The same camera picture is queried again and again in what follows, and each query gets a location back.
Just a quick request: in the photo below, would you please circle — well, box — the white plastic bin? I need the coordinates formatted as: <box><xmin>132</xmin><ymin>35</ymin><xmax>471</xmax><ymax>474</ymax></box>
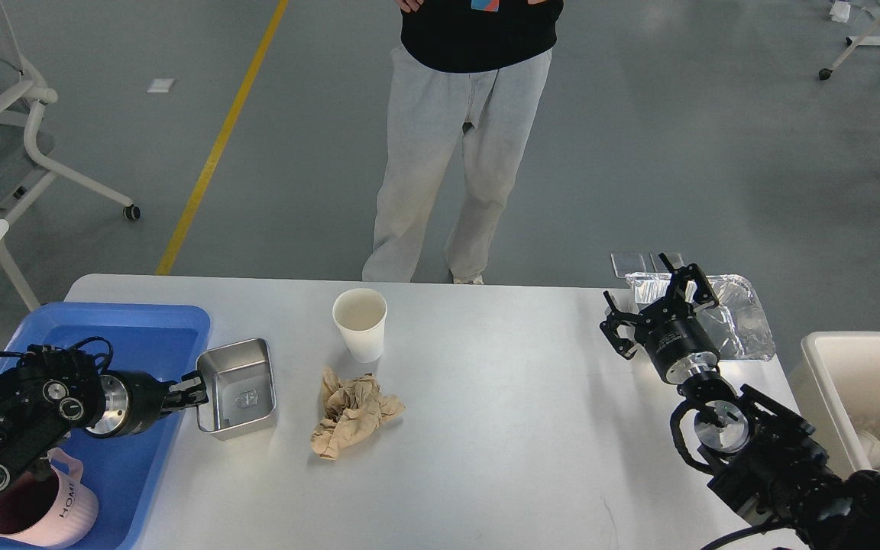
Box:
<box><xmin>787</xmin><ymin>332</ymin><xmax>880</xmax><ymax>478</ymax></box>

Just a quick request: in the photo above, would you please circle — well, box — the pink ceramic mug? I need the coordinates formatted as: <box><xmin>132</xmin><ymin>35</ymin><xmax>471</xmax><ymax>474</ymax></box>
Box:
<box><xmin>0</xmin><ymin>447</ymin><xmax>100</xmax><ymax>549</ymax></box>

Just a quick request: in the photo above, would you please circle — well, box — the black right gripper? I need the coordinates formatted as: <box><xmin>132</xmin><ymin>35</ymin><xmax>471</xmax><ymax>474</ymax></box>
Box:
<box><xmin>598</xmin><ymin>253</ymin><xmax>720</xmax><ymax>384</ymax></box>

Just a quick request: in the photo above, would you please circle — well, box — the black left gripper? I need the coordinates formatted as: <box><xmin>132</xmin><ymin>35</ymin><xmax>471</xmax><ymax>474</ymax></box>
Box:
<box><xmin>85</xmin><ymin>371</ymin><xmax>209</xmax><ymax>438</ymax></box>

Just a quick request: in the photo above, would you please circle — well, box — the clear plastic lid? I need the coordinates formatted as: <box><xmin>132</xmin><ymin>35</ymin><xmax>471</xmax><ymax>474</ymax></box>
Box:
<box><xmin>610</xmin><ymin>251</ymin><xmax>687</xmax><ymax>279</ymax></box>

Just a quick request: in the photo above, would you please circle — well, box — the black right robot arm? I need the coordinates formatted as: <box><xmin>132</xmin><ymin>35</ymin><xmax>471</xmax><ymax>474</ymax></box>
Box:
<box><xmin>600</xmin><ymin>254</ymin><xmax>880</xmax><ymax>549</ymax></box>

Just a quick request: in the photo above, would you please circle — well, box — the blue plastic tray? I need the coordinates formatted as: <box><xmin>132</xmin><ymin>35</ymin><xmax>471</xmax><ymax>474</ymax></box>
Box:
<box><xmin>7</xmin><ymin>302</ymin><xmax>210</xmax><ymax>549</ymax></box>

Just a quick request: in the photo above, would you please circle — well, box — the stainless steel rectangular container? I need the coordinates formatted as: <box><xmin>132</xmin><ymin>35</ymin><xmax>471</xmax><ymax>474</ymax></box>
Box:
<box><xmin>196</xmin><ymin>338</ymin><xmax>278</xmax><ymax>441</ymax></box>

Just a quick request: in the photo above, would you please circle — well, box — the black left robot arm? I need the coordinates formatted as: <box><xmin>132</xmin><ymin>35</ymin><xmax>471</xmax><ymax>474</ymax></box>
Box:
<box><xmin>0</xmin><ymin>337</ymin><xmax>209</xmax><ymax>494</ymax></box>

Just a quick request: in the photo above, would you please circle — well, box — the aluminium foil tray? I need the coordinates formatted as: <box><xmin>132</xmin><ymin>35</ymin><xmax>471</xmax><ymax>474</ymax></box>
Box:
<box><xmin>625</xmin><ymin>272</ymin><xmax>776</xmax><ymax>361</ymax></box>

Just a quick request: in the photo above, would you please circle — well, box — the crumpled brown paper napkin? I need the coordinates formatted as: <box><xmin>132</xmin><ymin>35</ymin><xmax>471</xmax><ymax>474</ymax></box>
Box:
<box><xmin>310</xmin><ymin>366</ymin><xmax>406</xmax><ymax>461</ymax></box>

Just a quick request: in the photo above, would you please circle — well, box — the person in grey trousers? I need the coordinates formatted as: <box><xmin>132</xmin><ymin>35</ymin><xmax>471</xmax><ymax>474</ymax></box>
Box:
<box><xmin>362</xmin><ymin>1</ymin><xmax>565</xmax><ymax>284</ymax></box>

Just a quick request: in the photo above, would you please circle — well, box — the white paper cup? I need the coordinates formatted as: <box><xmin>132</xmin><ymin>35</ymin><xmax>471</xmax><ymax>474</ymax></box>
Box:
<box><xmin>332</xmin><ymin>288</ymin><xmax>388</xmax><ymax>363</ymax></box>

